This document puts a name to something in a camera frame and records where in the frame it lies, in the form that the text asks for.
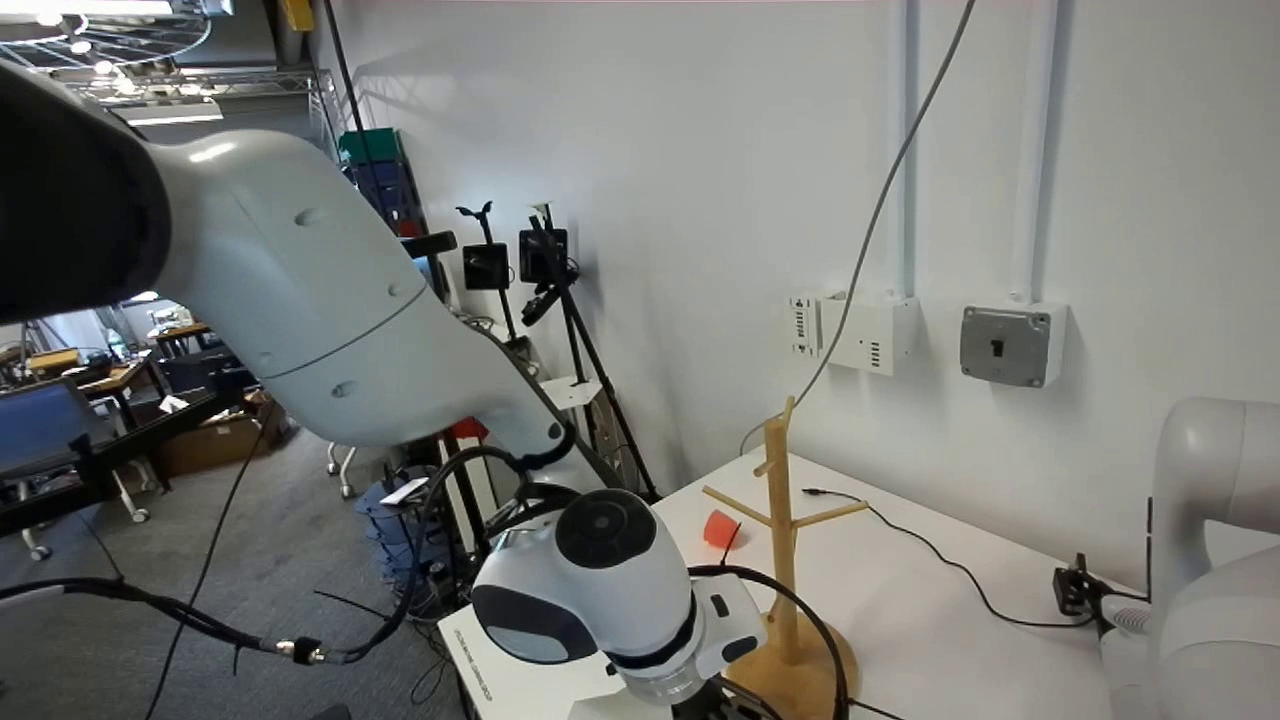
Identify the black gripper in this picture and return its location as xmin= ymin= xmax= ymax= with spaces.
xmin=685 ymin=673 xmax=790 ymax=720

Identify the orange plastic cup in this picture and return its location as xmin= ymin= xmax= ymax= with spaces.
xmin=699 ymin=507 xmax=742 ymax=556

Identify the wooden mug tree stand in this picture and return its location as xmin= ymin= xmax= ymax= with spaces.
xmin=699 ymin=398 xmax=873 ymax=720

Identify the small white shelf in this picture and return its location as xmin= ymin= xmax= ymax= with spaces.
xmin=536 ymin=375 xmax=609 ymax=418

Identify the black plug connector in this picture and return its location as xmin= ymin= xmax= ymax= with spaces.
xmin=1050 ymin=553 xmax=1117 ymax=631

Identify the cardboard box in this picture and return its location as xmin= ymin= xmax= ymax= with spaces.
xmin=156 ymin=398 xmax=293 ymax=479

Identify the blue storage crate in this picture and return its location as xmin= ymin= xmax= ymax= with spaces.
xmin=347 ymin=157 xmax=432 ymax=250

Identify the green storage crate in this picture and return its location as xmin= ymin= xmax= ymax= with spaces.
xmin=336 ymin=125 xmax=406 ymax=174

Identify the black workbench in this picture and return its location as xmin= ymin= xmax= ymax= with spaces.
xmin=0 ymin=375 xmax=261 ymax=540

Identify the thin black cable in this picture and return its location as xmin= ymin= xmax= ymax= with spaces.
xmin=795 ymin=486 xmax=1070 ymax=631

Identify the white labelled wall box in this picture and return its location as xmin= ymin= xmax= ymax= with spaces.
xmin=787 ymin=293 xmax=833 ymax=362

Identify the white wall junction box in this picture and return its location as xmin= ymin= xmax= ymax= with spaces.
xmin=815 ymin=293 xmax=922 ymax=380

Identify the grey wall junction box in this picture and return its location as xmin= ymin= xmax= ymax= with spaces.
xmin=954 ymin=297 xmax=1070 ymax=394

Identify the black camera on tripod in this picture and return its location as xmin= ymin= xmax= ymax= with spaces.
xmin=457 ymin=196 xmax=515 ymax=351
xmin=515 ymin=201 xmax=659 ymax=504

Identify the grey hanging cable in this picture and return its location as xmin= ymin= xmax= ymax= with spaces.
xmin=735 ymin=0 xmax=978 ymax=459

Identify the white wall conduit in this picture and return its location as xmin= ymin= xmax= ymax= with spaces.
xmin=894 ymin=0 xmax=922 ymax=304
xmin=1032 ymin=0 xmax=1078 ymax=307

